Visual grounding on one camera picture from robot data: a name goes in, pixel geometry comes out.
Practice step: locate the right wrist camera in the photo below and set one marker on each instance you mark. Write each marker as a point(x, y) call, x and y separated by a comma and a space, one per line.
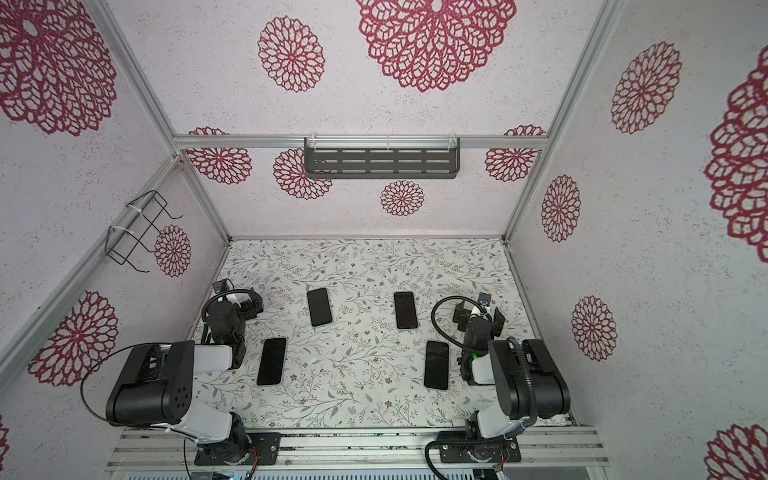
point(484, 303)

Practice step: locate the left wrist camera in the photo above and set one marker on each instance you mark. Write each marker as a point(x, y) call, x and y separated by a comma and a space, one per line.
point(222, 286)

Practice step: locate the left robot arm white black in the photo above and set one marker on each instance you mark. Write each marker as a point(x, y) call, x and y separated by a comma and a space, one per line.
point(155, 386)

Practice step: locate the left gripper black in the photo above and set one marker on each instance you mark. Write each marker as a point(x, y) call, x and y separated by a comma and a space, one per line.
point(248, 303)

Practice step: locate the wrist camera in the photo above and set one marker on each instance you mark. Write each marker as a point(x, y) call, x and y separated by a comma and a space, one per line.
point(484, 303)
point(222, 286)

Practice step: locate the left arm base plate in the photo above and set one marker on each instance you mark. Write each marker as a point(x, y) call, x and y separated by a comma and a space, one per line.
point(262, 449)

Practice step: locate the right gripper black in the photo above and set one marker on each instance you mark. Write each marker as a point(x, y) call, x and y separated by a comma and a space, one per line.
point(466, 313)

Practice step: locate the dark metal wall shelf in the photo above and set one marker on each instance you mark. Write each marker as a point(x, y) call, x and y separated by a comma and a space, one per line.
point(387, 159)

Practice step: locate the black wire wall rack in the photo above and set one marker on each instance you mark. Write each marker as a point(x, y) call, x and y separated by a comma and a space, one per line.
point(125, 237)

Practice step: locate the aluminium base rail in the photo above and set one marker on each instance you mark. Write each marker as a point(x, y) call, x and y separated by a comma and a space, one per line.
point(357, 449)

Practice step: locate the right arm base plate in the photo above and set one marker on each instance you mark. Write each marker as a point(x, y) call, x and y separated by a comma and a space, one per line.
point(454, 451)

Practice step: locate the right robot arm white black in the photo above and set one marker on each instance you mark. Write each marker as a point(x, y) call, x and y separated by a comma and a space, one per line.
point(528, 384)

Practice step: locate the black phone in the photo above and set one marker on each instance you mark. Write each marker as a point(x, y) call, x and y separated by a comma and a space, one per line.
point(436, 370)

